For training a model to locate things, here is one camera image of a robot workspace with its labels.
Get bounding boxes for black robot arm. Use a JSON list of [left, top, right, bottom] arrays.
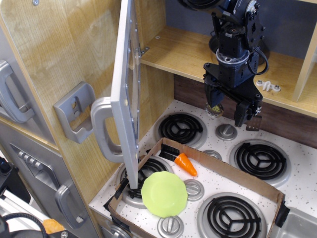
[[180, 0, 268, 127]]

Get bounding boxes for grey oven knob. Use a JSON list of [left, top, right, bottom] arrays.
[[110, 225, 131, 238]]

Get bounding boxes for white plastic door latch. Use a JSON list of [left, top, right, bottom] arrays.
[[256, 80, 281, 92]]

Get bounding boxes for grey back stove knob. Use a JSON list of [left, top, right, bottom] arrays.
[[215, 124, 238, 141]]

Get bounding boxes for grey wall phone holder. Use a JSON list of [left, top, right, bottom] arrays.
[[53, 81, 96, 144]]

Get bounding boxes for stove burner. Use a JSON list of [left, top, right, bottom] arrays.
[[196, 192, 267, 238], [122, 156, 174, 209], [228, 139, 291, 187], [153, 113, 208, 149]]

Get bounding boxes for steel sink basin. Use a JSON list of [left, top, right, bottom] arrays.
[[268, 207, 317, 238]]

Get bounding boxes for grey upper fridge handle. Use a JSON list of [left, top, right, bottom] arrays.
[[0, 60, 35, 123]]

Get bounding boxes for black cable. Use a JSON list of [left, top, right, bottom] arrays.
[[0, 212, 48, 238]]

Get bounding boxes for front right stove burner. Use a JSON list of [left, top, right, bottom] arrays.
[[196, 192, 267, 238]]

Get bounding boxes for grey centre stove knob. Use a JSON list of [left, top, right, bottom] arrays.
[[184, 179, 205, 202]]

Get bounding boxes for back right stove burner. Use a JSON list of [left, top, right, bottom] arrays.
[[228, 139, 291, 187]]

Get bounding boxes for green plastic plate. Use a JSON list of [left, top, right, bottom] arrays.
[[141, 171, 188, 218]]

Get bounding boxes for hanging round toy strainer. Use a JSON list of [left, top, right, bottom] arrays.
[[205, 103, 223, 118]]

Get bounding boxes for orange cloth piece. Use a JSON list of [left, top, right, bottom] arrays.
[[43, 219, 65, 235]]

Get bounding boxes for grey small middle knob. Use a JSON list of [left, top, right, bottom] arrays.
[[203, 150, 222, 161]]

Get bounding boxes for grey stove knob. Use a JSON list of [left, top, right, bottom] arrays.
[[184, 179, 205, 202], [215, 124, 238, 141], [157, 216, 184, 238]]

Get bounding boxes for grey ice dispenser panel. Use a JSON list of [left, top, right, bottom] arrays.
[[10, 143, 60, 191]]

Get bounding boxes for grey fridge handle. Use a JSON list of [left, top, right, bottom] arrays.
[[54, 185, 84, 229], [0, 60, 35, 123]]

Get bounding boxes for steel pot with handles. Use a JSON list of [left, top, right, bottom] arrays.
[[209, 31, 270, 64]]

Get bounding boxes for brown cardboard frame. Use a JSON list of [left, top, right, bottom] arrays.
[[105, 138, 286, 238]]

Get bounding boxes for back left stove burner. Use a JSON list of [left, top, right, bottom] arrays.
[[153, 113, 208, 149]]

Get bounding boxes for metal door hinge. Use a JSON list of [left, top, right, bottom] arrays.
[[141, 47, 150, 56]]

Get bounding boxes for grey lower fridge handle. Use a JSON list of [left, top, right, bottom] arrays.
[[54, 185, 84, 229]]

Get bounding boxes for grey toy microwave door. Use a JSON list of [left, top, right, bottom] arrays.
[[91, 0, 141, 189]]

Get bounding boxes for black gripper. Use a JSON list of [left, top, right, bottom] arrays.
[[204, 48, 263, 127]]

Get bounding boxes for front left stove burner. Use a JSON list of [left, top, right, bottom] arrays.
[[122, 156, 174, 209]]

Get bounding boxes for grey front stove knob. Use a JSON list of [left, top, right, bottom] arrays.
[[157, 216, 184, 238]]

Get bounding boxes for orange toy carrot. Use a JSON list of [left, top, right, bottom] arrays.
[[174, 153, 198, 177]]

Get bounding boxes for hanging toy spatula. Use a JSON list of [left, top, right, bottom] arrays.
[[246, 116, 262, 131]]

